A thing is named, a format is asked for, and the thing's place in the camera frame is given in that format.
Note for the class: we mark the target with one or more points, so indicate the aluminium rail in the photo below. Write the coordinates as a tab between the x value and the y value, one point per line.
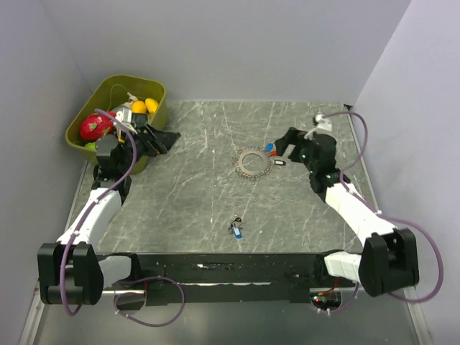
48	324

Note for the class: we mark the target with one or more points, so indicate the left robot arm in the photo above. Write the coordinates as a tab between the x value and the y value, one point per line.
70	272

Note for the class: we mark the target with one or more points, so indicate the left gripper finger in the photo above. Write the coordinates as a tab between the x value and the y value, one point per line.
161	141
152	147

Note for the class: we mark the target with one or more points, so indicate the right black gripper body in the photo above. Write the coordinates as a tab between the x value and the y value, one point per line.
304	144

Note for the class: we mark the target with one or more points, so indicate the yellow lemon toy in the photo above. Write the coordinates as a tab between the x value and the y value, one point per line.
139	107
151	105

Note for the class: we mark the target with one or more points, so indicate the metal disc keyring organizer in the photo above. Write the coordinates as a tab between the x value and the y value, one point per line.
252	162

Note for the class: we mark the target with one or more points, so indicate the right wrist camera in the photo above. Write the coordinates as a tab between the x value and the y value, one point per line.
322	123

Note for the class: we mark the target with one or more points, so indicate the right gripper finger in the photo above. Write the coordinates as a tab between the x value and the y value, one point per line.
296	154
290	137

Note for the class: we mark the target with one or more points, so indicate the red dragon fruit toy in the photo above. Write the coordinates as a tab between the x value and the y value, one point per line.
95	127

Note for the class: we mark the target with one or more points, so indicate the yellow lemon toy back right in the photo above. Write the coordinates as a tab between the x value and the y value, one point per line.
151	105

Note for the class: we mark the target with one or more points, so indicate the grey spray bottle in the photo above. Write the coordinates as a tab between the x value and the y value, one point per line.
127	104

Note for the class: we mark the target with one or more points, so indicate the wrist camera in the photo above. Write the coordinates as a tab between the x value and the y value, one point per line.
124	116
322	123

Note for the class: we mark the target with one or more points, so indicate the green lime toy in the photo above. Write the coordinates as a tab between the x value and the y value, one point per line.
90	146

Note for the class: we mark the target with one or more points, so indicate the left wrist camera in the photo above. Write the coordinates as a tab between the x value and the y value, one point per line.
124	116

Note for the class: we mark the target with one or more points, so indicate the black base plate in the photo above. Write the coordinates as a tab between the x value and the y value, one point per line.
237	277

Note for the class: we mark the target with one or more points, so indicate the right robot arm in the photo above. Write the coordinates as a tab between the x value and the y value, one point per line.
389	258

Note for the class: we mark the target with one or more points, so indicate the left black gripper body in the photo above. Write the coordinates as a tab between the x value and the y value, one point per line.
140	149

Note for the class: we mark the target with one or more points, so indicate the yellow lemon toy back left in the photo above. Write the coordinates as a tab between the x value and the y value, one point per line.
139	107

